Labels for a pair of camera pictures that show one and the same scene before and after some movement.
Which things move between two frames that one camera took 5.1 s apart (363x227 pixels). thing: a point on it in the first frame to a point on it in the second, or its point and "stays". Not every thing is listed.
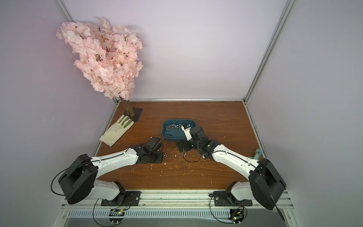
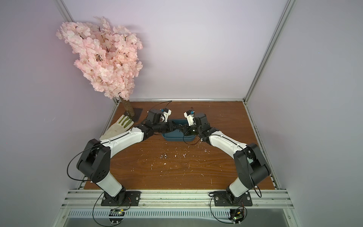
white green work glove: [115, 132] stays
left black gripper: [160, 158] to [170, 127]
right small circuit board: [237, 215] stays
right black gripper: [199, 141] to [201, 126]
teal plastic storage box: [177, 129] stays
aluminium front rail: [179, 200] stays
